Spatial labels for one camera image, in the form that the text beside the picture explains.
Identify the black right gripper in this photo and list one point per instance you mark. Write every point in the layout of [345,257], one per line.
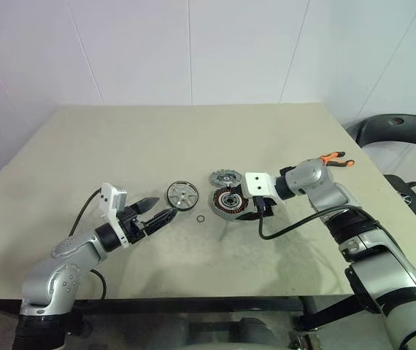
[270,208]

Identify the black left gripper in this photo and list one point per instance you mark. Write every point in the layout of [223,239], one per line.
[135,228]

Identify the copper wound motor stator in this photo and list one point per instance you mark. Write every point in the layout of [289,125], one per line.
[226,202]

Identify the silver spoked wheel disc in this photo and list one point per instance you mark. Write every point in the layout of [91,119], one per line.
[181,195]

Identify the grey motor gear housing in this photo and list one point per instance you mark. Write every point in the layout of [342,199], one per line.
[224,178]

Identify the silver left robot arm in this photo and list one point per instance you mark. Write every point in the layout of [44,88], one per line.
[65,255]

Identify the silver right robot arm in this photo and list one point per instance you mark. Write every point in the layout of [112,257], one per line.
[339,197]

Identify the dark rounded shape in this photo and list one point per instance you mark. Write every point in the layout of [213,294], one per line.
[259,333]

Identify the black folding chair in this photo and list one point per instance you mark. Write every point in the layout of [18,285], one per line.
[394,125]

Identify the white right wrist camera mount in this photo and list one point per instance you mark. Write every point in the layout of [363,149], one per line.
[261,185]

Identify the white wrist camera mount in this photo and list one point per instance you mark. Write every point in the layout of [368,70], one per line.
[111,195]
[261,185]

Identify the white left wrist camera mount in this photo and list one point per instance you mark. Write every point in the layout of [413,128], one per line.
[111,195]

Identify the black table frame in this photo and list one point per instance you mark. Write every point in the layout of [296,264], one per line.
[193,305]

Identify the silver caster bracket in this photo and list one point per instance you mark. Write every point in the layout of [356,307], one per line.
[303,341]

